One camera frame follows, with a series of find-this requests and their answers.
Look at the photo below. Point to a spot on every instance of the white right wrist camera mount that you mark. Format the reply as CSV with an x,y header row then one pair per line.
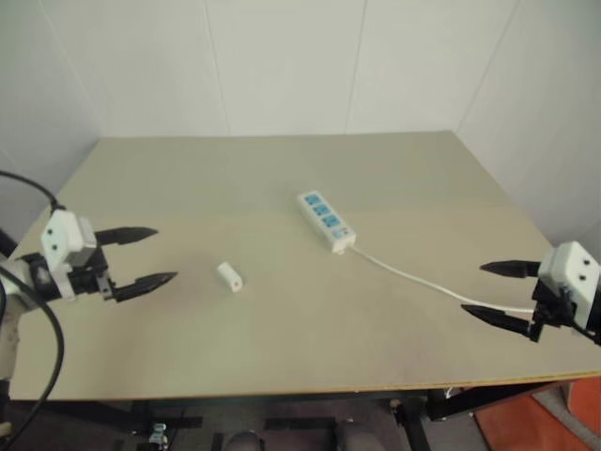
x,y
570,268

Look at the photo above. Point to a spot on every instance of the dark rounded shape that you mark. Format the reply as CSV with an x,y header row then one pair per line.
x,y
244,442

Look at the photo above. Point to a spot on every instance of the black metal table frame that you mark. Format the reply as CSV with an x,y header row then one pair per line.
x,y
439,403

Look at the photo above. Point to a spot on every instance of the small white caster fitting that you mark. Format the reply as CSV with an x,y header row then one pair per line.
x,y
158,432

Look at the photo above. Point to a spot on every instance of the white plug adapter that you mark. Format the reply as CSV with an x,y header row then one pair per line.
x,y
230,277

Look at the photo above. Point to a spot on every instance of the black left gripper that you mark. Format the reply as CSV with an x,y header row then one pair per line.
x,y
87,282

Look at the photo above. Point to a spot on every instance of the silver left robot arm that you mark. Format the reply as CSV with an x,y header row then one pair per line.
x,y
13,282

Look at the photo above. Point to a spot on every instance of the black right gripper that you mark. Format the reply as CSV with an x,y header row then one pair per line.
x,y
551,307

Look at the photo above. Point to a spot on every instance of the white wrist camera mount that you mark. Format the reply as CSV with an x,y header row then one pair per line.
x,y
570,268
60,235

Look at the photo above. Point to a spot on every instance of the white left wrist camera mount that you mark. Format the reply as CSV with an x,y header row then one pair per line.
x,y
60,235

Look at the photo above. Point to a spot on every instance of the white power strip blue sockets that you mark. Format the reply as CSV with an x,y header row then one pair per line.
x,y
325,220

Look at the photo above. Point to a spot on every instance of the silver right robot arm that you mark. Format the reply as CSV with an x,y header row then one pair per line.
x,y
594,305

